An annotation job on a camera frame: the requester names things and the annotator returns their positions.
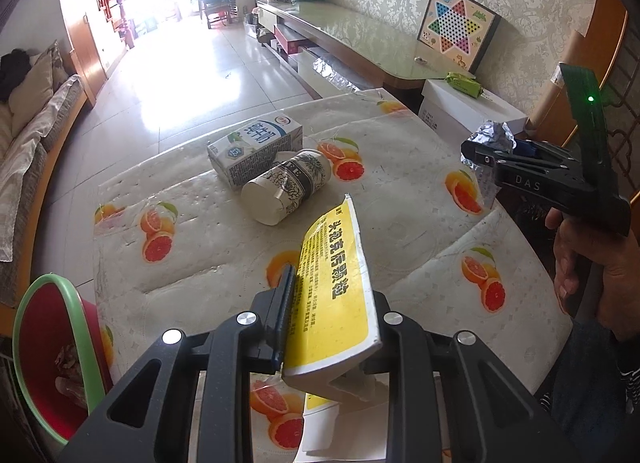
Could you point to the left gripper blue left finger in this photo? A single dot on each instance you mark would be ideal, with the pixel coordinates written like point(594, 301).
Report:
point(278, 317)

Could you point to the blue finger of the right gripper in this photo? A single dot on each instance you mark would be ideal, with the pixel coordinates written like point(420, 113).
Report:
point(505, 155)
point(541, 150)

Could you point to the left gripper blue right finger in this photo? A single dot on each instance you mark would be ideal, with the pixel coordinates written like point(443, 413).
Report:
point(381, 306)

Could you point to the foil ball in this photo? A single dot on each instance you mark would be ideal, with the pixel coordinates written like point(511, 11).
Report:
point(501, 137)

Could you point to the yellow medicine box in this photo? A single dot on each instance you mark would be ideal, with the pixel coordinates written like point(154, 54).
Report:
point(333, 324)

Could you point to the floral paper coffee cup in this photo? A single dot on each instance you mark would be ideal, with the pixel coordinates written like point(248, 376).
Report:
point(287, 184)

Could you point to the right hand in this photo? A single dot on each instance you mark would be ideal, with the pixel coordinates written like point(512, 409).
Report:
point(618, 309)

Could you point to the white cardboard box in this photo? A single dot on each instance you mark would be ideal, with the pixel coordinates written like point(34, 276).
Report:
point(454, 115)

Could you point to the green small packet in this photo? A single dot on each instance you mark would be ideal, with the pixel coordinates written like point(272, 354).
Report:
point(464, 84)

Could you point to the fruit-print tablecloth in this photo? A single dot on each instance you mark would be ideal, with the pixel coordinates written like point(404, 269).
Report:
point(184, 280)

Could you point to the chinese checkers board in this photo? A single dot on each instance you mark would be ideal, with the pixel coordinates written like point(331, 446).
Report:
point(459, 30)

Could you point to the white milk carton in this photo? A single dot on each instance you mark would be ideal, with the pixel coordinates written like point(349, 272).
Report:
point(249, 150)

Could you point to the long tv cabinet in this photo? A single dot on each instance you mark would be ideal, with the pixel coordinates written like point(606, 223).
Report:
point(376, 51)

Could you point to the printed wrapper in bin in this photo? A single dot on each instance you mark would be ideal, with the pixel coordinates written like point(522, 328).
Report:
point(69, 382)

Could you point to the red bin with green rim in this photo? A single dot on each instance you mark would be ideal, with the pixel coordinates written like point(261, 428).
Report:
point(51, 315)

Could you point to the wooden sofa with striped cover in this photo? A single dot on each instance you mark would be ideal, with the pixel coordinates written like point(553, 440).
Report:
point(27, 165)

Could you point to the patterned cushion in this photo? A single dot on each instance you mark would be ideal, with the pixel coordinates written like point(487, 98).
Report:
point(59, 73)

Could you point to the beige cushion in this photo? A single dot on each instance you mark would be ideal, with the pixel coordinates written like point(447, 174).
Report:
point(28, 98)

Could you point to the black bag on sofa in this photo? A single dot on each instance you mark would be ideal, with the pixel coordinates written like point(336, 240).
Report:
point(13, 70)

